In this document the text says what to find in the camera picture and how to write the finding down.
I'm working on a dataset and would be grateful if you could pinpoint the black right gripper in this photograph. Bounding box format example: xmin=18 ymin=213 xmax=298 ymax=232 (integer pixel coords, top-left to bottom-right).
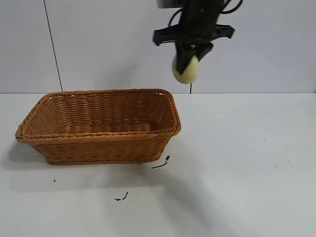
xmin=153 ymin=0 xmax=236 ymax=76

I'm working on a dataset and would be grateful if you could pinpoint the pale yellow egg yolk pastry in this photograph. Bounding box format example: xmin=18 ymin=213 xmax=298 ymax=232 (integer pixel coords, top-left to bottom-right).
xmin=172 ymin=55 xmax=199 ymax=84

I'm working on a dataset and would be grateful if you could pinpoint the brown woven wicker basket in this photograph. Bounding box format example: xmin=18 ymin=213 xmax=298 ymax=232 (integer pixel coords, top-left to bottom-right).
xmin=15 ymin=88 xmax=182 ymax=166

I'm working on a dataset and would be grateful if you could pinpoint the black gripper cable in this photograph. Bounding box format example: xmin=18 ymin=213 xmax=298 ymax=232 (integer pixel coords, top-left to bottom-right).
xmin=168 ymin=8 xmax=185 ymax=28
xmin=220 ymin=0 xmax=244 ymax=15

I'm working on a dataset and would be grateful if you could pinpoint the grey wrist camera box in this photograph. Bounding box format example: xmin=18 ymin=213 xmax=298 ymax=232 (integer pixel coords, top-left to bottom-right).
xmin=157 ymin=0 xmax=185 ymax=8

